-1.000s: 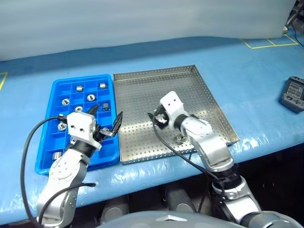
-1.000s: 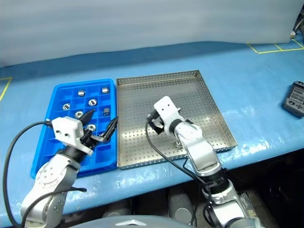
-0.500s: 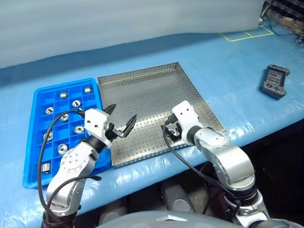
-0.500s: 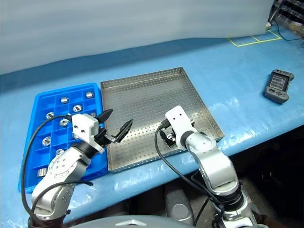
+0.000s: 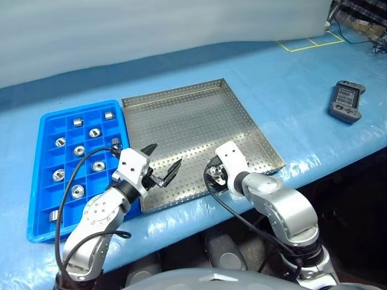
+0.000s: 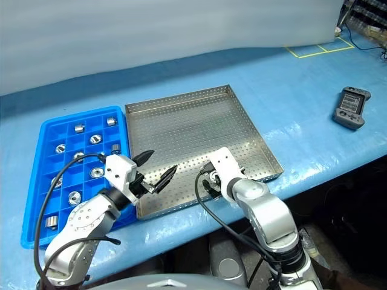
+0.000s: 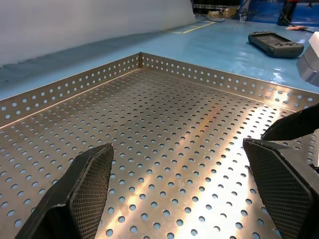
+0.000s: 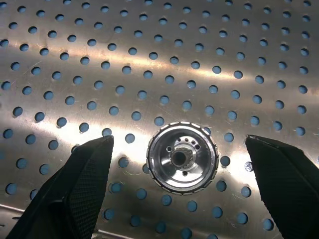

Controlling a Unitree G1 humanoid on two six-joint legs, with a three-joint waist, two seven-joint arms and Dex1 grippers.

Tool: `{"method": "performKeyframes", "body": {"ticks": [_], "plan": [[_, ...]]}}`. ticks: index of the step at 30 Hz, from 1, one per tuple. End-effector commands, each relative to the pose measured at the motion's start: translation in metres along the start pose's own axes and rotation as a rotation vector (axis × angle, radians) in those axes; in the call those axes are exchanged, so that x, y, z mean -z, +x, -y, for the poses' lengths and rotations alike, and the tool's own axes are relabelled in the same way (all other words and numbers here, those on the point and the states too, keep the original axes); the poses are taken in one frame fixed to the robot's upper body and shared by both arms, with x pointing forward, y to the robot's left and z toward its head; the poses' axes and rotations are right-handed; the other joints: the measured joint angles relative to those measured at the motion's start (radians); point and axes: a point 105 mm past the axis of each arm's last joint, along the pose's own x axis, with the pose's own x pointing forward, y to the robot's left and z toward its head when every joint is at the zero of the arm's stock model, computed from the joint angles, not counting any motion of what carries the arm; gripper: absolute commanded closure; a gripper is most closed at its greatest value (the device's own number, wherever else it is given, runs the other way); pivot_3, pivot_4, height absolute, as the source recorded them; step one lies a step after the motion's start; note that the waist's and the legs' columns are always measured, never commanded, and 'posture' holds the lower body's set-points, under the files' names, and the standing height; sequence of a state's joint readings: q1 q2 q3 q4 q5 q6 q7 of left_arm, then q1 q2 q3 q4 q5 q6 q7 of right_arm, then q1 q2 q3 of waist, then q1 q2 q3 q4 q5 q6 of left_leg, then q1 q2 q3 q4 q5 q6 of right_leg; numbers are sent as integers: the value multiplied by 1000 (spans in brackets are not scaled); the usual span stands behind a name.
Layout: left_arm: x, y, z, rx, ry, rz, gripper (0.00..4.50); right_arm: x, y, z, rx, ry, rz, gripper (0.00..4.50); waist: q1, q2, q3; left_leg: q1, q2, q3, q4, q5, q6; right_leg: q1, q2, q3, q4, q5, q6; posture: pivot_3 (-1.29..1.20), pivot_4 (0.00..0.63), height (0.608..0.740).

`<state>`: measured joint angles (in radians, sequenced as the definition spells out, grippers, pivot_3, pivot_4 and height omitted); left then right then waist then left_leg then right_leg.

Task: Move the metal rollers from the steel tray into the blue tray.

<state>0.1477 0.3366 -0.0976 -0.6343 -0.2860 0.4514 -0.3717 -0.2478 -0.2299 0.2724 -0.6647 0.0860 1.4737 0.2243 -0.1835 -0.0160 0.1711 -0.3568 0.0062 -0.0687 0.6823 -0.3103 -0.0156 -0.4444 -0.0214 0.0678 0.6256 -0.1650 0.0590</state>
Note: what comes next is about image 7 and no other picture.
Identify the white backdrop board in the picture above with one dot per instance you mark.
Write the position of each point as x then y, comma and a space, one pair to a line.
74, 25

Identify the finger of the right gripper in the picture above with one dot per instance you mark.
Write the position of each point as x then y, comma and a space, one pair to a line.
296, 124

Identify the small orange object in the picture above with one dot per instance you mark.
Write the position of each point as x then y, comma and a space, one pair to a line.
296, 28

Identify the perforated metal tray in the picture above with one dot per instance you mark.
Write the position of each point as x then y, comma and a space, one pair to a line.
162, 112

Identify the black cylindrical post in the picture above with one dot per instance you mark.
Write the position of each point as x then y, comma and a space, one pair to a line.
286, 15

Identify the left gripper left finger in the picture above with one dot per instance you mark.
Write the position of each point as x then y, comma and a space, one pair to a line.
74, 199

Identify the dark background rack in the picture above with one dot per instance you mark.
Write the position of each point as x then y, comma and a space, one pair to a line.
214, 3

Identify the grey handheld controller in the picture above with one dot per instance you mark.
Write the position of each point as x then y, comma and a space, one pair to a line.
274, 43

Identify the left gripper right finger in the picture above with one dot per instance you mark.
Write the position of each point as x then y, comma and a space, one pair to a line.
286, 189

